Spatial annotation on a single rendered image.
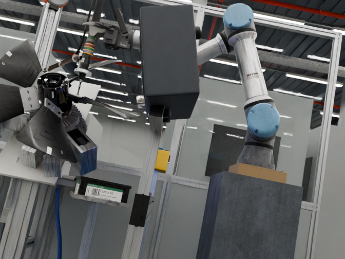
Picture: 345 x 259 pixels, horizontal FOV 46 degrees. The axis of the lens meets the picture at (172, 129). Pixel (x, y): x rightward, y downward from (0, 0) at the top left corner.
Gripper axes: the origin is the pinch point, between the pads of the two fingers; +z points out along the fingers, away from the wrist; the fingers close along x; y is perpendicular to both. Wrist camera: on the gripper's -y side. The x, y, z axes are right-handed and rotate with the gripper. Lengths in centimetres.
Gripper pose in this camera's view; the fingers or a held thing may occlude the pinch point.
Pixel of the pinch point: (87, 25)
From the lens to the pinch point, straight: 177.4
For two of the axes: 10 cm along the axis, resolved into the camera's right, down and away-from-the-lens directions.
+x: 0.0, 1.8, 9.8
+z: -9.8, -1.9, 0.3
